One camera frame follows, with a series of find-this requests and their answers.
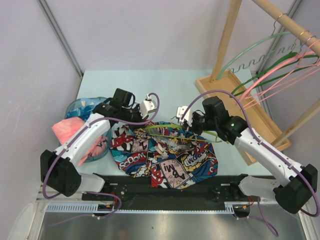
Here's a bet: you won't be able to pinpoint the light blue garment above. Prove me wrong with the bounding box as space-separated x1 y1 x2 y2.
64 99 96 122

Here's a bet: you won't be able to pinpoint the pink hanger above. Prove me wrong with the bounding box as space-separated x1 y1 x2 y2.
239 39 320 103
239 57 320 109

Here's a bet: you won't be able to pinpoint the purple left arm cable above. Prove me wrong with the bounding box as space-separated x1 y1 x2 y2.
42 92 161 227

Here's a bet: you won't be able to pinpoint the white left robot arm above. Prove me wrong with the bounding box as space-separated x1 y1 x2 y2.
40 88 160 200

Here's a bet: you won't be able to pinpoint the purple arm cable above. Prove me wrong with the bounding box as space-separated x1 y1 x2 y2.
181 90 318 237
42 92 161 227

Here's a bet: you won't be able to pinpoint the wooden hanger rack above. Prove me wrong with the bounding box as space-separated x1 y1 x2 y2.
195 0 320 162

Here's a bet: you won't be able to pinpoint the lime green hanger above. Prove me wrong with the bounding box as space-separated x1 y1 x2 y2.
144 121 223 143

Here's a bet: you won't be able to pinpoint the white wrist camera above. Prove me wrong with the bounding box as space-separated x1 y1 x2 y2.
139 93 157 119
175 106 194 127

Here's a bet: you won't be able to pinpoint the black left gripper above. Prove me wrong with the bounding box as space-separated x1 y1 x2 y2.
121 103 149 132

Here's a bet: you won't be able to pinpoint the pale green hanger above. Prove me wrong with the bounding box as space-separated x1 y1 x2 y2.
215 13 290 80

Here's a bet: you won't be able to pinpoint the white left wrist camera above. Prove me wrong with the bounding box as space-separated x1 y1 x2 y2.
139 93 157 119

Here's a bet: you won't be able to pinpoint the pink shark shorts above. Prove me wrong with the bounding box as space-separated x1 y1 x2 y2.
51 116 108 166

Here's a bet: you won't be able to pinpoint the teal plastic basket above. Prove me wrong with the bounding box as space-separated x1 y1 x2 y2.
51 96 111 165

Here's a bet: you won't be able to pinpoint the comic print shorts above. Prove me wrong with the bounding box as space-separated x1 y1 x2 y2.
110 125 218 190

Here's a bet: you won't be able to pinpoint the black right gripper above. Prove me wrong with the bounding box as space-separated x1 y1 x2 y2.
182 111 218 136

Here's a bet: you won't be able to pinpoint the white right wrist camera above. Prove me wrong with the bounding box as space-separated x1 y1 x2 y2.
175 106 194 127

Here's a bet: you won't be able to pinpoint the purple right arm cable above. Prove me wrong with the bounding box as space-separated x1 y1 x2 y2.
181 90 318 237

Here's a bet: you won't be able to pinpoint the white cable duct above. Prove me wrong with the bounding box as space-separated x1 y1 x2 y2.
46 201 237 215

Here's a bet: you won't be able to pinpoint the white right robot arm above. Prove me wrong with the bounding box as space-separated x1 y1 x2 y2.
176 96 320 217

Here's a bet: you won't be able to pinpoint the dark green hanger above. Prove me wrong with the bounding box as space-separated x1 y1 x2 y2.
231 50 320 96

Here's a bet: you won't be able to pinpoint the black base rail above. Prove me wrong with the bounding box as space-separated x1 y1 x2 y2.
79 174 273 211

